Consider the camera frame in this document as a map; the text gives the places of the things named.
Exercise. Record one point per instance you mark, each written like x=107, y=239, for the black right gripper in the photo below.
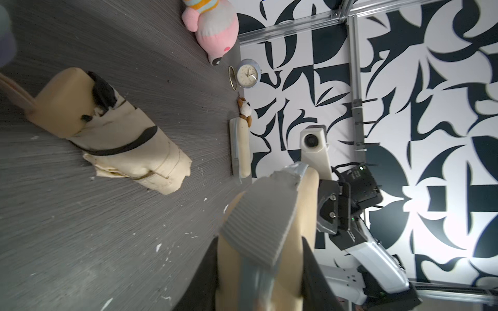
x=341, y=202

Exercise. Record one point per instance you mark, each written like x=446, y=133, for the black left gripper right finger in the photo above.
x=317, y=294

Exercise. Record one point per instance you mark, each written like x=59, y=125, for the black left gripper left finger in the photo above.
x=200, y=294

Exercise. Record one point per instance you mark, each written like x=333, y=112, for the beige umbrella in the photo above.
x=115, y=136

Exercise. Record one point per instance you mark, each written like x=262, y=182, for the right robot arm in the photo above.
x=373, y=279

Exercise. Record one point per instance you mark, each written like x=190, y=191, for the brown white plush toy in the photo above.
x=245, y=111

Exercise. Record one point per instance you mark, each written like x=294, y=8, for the blue alarm clock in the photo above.
x=245, y=75

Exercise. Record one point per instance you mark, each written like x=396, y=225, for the pink plush toy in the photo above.
x=215, y=25

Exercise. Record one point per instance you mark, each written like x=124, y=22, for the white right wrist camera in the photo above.
x=314, y=150

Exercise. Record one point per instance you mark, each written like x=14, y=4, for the wall hook rack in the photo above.
x=357, y=114

